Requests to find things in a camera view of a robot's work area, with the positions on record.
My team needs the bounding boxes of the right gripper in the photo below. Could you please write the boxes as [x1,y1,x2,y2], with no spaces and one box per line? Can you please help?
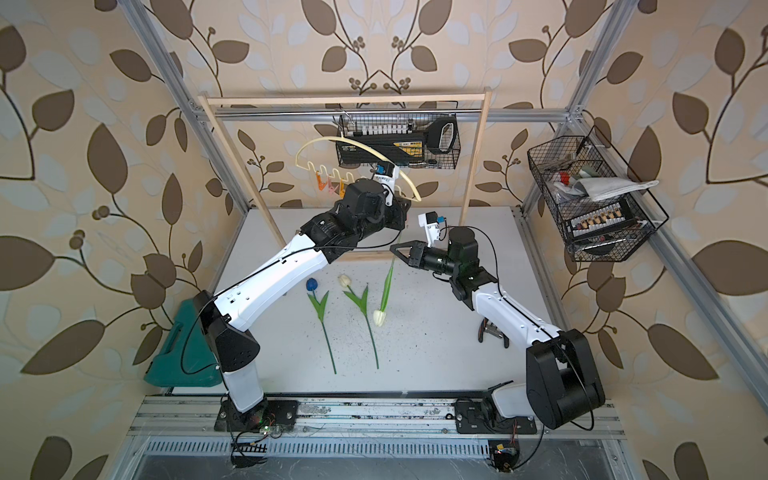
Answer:
[393,240,461,278]

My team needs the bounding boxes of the white tulip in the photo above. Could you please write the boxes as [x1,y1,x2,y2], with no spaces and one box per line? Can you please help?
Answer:
[337,274,381,371]
[373,257,396,327]

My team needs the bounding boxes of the yellow clip hanger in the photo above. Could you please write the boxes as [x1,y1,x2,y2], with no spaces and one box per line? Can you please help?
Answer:
[294,135,423,203]

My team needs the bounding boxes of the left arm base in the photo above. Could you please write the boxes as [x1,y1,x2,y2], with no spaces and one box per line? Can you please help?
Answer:
[214,396,299,433]

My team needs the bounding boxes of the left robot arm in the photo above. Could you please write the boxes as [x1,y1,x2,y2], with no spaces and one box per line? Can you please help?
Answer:
[195,178,412,414]

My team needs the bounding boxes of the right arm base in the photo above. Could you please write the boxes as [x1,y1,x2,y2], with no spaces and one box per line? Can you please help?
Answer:
[453,398,538,435]

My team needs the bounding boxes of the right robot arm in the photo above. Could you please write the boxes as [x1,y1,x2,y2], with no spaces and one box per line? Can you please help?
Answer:
[390,227,606,429]

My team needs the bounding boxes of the wooden clothes rack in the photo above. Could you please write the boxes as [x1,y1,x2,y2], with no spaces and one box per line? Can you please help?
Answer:
[197,87,494,248]

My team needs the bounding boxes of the orange clip far left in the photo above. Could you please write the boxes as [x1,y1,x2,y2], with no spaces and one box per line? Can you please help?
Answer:
[315,171,327,191]

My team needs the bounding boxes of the blue tulip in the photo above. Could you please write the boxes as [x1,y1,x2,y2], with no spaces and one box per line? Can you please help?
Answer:
[305,277,337,374]

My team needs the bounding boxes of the orange black pliers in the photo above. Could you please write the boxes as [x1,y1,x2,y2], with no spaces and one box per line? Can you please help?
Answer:
[477,318,510,349]

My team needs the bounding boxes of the white paper in basket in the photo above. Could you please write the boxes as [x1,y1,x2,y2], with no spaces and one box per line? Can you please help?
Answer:
[575,177,659,202]

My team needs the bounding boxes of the bit set box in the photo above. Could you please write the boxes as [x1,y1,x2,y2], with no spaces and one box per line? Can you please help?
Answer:
[565,201,635,239]

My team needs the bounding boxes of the green tool case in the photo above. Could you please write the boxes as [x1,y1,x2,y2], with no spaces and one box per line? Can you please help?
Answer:
[144,299,222,388]

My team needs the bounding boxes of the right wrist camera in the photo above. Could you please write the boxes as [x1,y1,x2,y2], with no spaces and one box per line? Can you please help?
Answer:
[418,211,447,247]

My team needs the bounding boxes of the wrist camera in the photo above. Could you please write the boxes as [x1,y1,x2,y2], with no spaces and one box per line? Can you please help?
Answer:
[418,211,447,247]
[372,162,400,206]

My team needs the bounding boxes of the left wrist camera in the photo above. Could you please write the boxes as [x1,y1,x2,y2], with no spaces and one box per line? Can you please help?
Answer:
[372,162,400,206]

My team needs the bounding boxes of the back wire basket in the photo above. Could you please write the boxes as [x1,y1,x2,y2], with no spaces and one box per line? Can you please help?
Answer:
[334,112,462,172]

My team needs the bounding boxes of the wire basket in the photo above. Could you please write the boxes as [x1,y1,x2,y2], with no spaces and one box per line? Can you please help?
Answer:
[334,112,462,172]
[527,126,669,262]

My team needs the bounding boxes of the right wire basket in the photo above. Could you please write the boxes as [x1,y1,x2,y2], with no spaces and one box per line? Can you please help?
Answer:
[527,126,669,262]

